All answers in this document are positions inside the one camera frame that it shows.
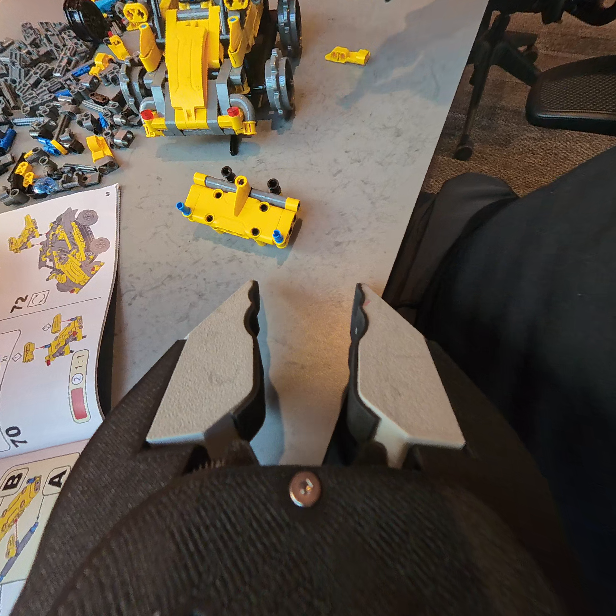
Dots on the small yellow brick assembly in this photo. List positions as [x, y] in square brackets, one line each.
[240, 211]

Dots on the pile of grey brick pieces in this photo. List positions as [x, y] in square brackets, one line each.
[48, 96]

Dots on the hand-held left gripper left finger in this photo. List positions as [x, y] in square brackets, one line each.
[207, 385]

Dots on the instruction booklet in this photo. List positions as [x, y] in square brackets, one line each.
[48, 313]

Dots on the black wheel tyre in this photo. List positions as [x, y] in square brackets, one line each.
[86, 14]

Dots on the person's dark clothing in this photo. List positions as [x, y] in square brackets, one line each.
[505, 337]

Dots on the yellow brick vehicle model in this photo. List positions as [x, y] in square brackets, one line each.
[192, 72]

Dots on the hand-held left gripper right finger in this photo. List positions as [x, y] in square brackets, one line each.
[409, 385]

